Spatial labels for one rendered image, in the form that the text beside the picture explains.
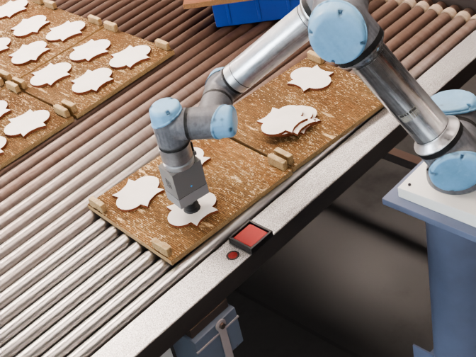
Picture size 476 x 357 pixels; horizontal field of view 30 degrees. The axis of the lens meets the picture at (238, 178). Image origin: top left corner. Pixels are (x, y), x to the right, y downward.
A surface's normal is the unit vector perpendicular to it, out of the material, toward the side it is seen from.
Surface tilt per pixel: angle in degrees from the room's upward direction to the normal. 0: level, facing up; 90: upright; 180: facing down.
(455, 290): 90
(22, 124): 0
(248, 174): 0
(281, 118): 0
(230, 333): 90
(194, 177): 90
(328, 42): 83
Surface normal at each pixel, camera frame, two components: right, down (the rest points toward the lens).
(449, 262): -0.48, 0.61
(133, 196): -0.18, -0.77
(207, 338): 0.71, 0.33
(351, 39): -0.23, 0.55
